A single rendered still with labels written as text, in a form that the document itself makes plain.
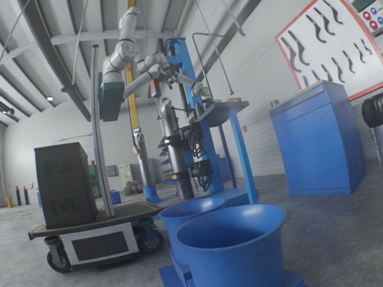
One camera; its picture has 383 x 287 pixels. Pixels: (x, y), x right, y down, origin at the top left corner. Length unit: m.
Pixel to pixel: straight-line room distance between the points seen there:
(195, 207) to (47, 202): 0.91
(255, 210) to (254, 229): 0.06
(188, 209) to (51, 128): 14.85
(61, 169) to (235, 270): 1.08
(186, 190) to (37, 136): 14.62
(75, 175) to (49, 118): 14.66
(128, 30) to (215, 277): 1.56
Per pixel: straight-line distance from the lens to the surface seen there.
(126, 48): 1.31
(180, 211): 0.88
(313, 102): 1.58
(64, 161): 1.19
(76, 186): 1.17
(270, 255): 0.42
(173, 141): 2.19
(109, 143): 13.41
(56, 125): 15.23
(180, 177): 2.17
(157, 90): 2.85
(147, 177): 3.56
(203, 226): 0.58
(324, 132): 1.55
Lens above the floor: 0.53
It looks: 8 degrees up
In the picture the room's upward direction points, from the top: 13 degrees counter-clockwise
